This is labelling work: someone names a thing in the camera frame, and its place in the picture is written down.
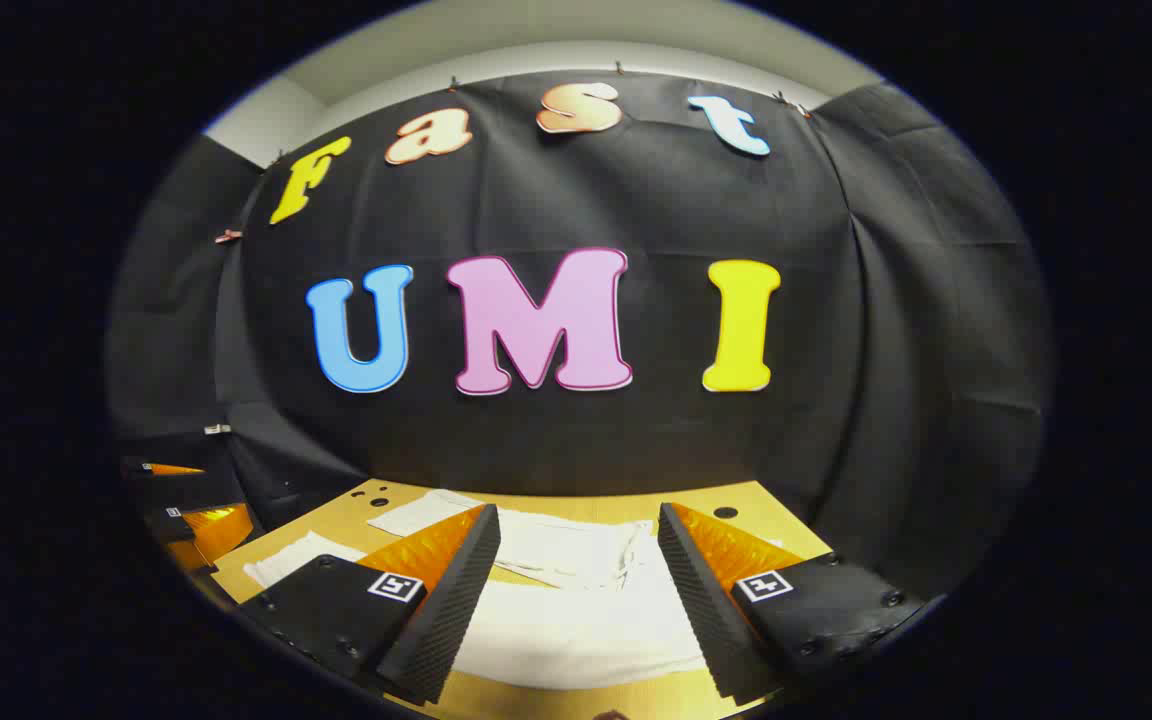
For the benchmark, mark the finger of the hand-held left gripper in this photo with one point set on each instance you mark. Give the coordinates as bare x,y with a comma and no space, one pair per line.
176,469
221,530

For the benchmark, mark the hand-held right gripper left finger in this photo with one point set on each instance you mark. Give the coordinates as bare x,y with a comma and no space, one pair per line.
446,620

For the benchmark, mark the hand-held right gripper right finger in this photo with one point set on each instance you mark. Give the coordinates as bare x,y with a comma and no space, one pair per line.
701,610

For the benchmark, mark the white jeans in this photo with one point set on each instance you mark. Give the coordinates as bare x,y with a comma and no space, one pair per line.
576,620

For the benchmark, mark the red backdrop clip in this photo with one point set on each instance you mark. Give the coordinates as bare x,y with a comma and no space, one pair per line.
228,236

